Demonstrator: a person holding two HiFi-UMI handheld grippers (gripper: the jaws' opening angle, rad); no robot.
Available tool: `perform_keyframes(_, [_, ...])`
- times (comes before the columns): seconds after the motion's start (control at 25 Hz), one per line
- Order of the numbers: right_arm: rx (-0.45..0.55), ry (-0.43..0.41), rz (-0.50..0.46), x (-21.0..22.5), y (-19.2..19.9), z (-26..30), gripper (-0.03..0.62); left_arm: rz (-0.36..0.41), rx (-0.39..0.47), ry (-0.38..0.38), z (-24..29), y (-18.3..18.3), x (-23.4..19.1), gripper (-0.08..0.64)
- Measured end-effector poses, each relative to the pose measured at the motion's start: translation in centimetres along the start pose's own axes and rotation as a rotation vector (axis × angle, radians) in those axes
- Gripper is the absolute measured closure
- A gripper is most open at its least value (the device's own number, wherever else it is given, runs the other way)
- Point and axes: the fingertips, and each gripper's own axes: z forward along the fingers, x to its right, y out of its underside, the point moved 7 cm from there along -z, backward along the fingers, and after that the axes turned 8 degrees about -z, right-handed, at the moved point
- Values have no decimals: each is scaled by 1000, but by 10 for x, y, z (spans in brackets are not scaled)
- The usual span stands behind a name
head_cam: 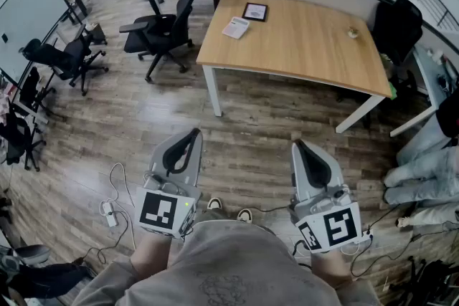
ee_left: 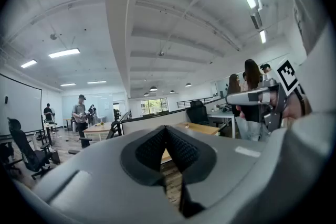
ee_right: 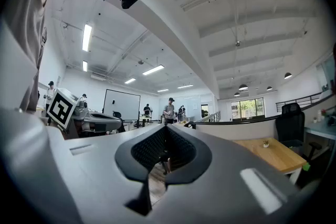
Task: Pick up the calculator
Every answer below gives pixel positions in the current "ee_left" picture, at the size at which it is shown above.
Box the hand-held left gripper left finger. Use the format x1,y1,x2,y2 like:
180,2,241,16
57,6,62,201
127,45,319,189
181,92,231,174
33,125,186,224

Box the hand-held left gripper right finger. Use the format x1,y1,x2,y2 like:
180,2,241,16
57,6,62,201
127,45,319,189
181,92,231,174
164,125,267,219

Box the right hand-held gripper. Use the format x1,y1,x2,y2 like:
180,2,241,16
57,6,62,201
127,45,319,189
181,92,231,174
225,59,300,130

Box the white table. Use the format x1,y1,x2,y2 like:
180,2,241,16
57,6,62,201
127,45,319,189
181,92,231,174
206,108,236,139

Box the person's right forearm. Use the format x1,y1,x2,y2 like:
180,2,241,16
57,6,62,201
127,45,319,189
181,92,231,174
285,91,313,122

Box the person's grey printed shirt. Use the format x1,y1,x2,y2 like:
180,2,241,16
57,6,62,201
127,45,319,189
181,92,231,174
262,0,336,224

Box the white partition black trim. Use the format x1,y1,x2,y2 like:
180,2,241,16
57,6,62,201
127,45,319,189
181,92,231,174
121,108,191,136

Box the black office chair grey armrests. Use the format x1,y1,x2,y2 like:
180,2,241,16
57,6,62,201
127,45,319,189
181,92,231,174
106,120,123,140

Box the wooden desk black legs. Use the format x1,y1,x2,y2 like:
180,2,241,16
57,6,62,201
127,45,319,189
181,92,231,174
43,122,58,145

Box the black metal railing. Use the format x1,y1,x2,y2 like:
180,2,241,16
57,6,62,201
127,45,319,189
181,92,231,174
176,96,222,109

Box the brown waste bin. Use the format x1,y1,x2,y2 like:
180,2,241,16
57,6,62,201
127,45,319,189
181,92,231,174
50,150,61,165

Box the wooden desk white legs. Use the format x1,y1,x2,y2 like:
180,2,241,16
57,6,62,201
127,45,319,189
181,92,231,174
82,122,114,142

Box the large whiteboard on stand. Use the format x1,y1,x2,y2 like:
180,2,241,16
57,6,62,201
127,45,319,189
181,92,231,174
0,72,43,137

